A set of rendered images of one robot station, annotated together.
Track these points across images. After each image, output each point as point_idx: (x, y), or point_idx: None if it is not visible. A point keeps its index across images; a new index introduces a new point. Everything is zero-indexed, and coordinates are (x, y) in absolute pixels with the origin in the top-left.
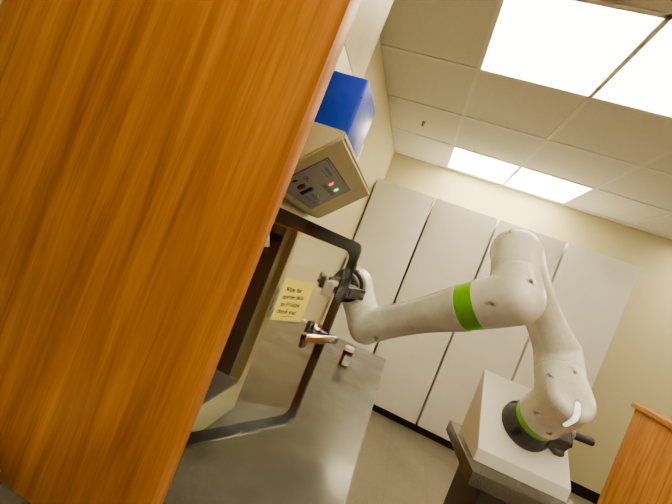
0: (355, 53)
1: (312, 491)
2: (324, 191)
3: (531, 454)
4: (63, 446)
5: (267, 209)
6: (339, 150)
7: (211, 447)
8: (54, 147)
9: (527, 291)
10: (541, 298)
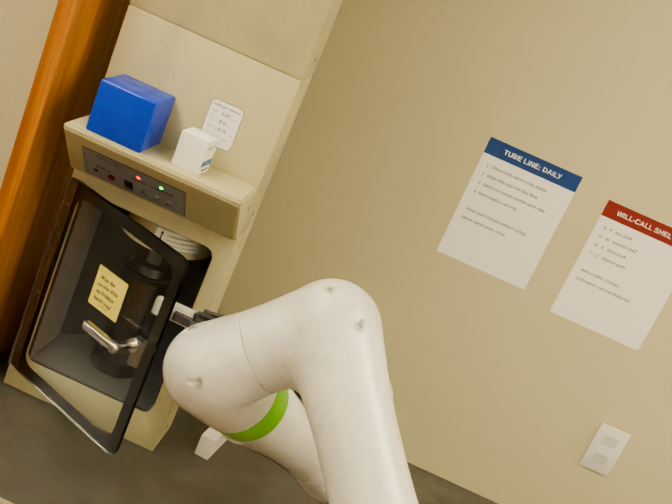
0: (253, 42)
1: (40, 488)
2: (150, 188)
3: None
4: None
5: (5, 173)
6: (79, 138)
7: (71, 428)
8: None
9: (174, 338)
10: (173, 352)
